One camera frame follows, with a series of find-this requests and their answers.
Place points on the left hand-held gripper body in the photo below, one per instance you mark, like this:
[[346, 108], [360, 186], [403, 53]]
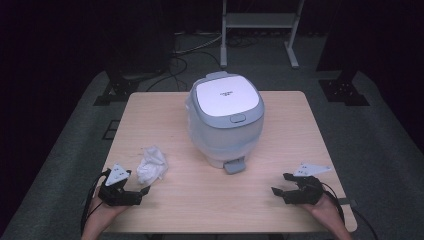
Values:
[[115, 196]]

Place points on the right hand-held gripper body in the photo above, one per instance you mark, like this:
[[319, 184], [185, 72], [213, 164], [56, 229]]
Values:
[[305, 191]]

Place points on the white tissue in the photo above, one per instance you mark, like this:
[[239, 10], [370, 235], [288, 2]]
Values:
[[148, 174], [155, 156]]

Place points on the white and grey pedal trash can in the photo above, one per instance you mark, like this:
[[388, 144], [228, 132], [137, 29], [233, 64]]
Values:
[[226, 133]]

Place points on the person's left hand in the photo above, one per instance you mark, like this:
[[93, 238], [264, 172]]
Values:
[[106, 213]]

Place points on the person's right hand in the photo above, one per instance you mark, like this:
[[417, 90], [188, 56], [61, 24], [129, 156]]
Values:
[[318, 210]]

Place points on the grey tape strip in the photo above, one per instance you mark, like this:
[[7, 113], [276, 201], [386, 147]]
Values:
[[345, 201]]

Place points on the dark floor outlet plate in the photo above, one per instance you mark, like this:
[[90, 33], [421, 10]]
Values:
[[111, 130]]

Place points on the black stand base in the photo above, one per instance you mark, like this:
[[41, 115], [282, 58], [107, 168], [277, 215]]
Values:
[[343, 91], [116, 91]]

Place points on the white metal stand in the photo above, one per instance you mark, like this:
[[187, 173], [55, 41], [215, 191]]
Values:
[[260, 20]]

